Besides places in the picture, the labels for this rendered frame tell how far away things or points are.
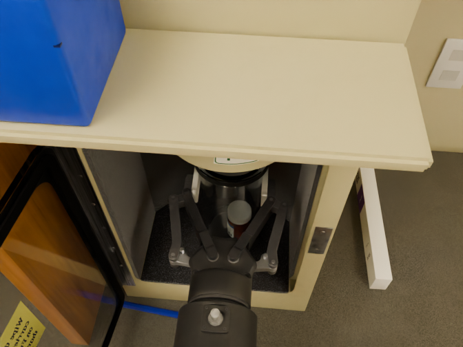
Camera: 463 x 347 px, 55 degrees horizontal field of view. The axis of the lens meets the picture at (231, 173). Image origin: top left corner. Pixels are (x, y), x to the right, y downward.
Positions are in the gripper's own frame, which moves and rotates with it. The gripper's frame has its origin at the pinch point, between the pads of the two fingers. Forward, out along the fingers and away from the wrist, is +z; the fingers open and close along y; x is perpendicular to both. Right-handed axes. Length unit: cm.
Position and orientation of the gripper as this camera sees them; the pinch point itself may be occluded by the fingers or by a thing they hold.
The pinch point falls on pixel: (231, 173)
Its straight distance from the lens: 64.2
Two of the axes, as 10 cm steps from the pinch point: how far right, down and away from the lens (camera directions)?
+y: -10.0, -0.6, 0.4
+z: 0.7, -7.9, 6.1
